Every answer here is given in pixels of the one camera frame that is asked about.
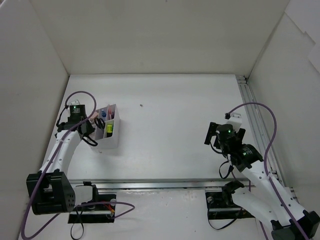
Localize black handled scissors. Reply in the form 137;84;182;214
94;117;106;130

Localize blue cap glue bottle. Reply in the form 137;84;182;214
100;109;107;119

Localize yellow black highlighter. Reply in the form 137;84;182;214
105;124;113;138

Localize pink mini stapler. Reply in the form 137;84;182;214
89;111;99;122

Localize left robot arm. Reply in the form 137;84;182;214
42;104;222;184

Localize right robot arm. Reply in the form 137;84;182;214
212;122;320;240

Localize clear compartment organizer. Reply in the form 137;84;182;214
90;104;121;150

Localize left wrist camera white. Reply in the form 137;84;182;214
69;100;80;106

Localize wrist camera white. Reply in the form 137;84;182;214
224;112;243;132
69;100;80;106

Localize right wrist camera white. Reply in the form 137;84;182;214
224;112;243;132

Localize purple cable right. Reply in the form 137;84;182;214
226;101;311;240

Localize aluminium rail right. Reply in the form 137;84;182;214
235;75;285;186

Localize aluminium rail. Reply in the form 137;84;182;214
235;75;285;186
69;178;233;191

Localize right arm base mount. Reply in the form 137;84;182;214
205;180;254;220

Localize aluminium rail front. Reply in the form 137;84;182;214
69;178;233;191

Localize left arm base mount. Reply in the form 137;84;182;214
68;181;117;224

